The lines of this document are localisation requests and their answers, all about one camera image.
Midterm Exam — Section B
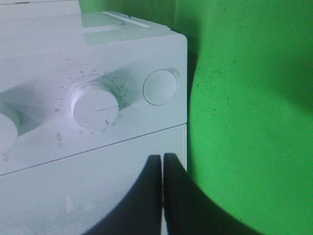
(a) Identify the white microwave oven body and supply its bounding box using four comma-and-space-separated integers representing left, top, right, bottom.
0, 0, 187, 175

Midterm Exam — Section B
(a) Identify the upper white power knob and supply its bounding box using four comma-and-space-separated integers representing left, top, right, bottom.
0, 113, 19, 154

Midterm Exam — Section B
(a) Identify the round white door-release button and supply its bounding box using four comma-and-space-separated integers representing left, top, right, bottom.
143, 69, 178, 105

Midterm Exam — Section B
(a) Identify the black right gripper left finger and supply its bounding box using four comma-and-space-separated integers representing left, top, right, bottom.
87, 155, 162, 235

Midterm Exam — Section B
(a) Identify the white microwave door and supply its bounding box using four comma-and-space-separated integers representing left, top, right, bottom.
0, 124, 187, 235

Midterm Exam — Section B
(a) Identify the white timer knob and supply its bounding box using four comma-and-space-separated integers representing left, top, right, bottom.
70, 82, 119, 131

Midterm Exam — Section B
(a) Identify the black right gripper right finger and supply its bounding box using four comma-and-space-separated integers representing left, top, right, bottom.
163, 153, 260, 235

